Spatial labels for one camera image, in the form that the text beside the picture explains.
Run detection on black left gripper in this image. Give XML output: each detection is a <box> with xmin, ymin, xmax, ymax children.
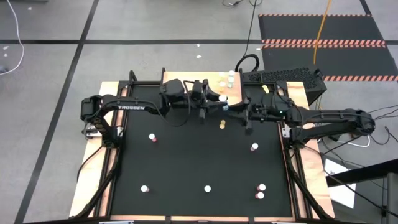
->
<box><xmin>185</xmin><ymin>79</ymin><xmax>225</xmax><ymax>118</ymax></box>

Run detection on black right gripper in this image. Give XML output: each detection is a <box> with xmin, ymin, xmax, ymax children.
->
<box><xmin>228</xmin><ymin>93</ymin><xmax>285</xmax><ymax>123</ymax></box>

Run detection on black perforated computer tower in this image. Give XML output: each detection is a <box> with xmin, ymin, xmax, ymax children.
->
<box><xmin>241</xmin><ymin>67</ymin><xmax>328</xmax><ymax>105</ymax></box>

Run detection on black table mat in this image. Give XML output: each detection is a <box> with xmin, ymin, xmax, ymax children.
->
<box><xmin>110</xmin><ymin>83</ymin><xmax>295</xmax><ymax>218</ymax></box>

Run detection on black floor mat orange stripes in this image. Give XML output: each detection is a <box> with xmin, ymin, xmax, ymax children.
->
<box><xmin>261</xmin><ymin>43</ymin><xmax>398</xmax><ymax>82</ymax></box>
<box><xmin>258</xmin><ymin>14</ymin><xmax>387</xmax><ymax>44</ymax></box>

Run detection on white paper sheet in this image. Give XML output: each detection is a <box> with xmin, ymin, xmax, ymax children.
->
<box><xmin>323</xmin><ymin>157</ymin><xmax>357</xmax><ymax>209</ymax></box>

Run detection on black metal beam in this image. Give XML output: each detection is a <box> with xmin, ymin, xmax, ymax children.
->
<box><xmin>325</xmin><ymin>158</ymin><xmax>398</xmax><ymax>188</ymax></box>

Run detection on black aluminium table frame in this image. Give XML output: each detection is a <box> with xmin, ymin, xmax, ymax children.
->
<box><xmin>70</xmin><ymin>79</ymin><xmax>336</xmax><ymax>224</ymax></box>

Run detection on long black cable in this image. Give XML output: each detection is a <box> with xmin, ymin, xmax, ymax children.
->
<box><xmin>234</xmin><ymin>0</ymin><xmax>261</xmax><ymax>73</ymax></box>

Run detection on coiled black floor cables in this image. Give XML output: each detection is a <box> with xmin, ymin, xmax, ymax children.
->
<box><xmin>222</xmin><ymin>0</ymin><xmax>264</xmax><ymax>7</ymax></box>

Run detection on black cable sleeve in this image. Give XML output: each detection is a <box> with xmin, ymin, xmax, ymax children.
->
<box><xmin>73</xmin><ymin>146</ymin><xmax>124</xmax><ymax>218</ymax></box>
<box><xmin>284</xmin><ymin>147</ymin><xmax>333</xmax><ymax>220</ymax></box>

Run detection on yellow power cable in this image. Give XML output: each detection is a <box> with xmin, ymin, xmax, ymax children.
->
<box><xmin>312</xmin><ymin>0</ymin><xmax>358</xmax><ymax>131</ymax></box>

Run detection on white power cable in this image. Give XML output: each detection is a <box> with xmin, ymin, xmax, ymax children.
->
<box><xmin>338</xmin><ymin>133</ymin><xmax>371</xmax><ymax>148</ymax></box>

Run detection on grey metal post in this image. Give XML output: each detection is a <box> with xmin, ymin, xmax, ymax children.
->
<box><xmin>386</xmin><ymin>172</ymin><xmax>398</xmax><ymax>224</ymax></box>

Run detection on white floor cable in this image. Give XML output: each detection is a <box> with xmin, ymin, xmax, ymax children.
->
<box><xmin>0</xmin><ymin>0</ymin><xmax>25</xmax><ymax>75</ymax></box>

